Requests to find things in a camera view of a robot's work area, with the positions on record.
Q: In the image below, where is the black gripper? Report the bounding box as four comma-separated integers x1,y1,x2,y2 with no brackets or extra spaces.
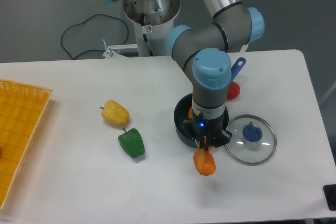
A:
191,114,232,153

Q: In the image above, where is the orange bell pepper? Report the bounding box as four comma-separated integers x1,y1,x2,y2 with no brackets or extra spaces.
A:
193,148,216,176

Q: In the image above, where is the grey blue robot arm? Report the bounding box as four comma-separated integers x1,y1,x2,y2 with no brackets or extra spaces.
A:
105,0,265,150

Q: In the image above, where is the glass lid blue knob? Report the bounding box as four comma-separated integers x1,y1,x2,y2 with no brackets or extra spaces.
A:
225,114,277,166

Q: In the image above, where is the red bell pepper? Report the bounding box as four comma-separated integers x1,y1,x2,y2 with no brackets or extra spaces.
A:
227,81,240,100

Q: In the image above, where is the green bell pepper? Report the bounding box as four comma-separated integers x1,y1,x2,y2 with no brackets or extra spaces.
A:
118,128,145,158

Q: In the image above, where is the yellow bell pepper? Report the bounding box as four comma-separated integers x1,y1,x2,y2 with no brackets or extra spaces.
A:
101,100,130,127

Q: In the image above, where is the black object table corner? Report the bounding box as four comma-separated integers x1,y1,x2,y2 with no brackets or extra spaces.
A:
323,184,336,211

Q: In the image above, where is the yellow plastic basket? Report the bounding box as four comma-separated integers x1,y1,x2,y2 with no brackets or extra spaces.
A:
1,79,53,209

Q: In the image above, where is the black pot blue handle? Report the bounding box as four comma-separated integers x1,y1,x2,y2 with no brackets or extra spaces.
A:
174,57,246,148

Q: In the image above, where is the white metal bracket frame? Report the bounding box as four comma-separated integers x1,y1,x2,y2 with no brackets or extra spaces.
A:
102,39,139,59

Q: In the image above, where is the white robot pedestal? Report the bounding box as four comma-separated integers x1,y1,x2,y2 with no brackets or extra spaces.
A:
123,0,181,57

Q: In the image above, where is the black cable on floor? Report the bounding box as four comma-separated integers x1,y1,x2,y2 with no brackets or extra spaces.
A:
60,14,130,60

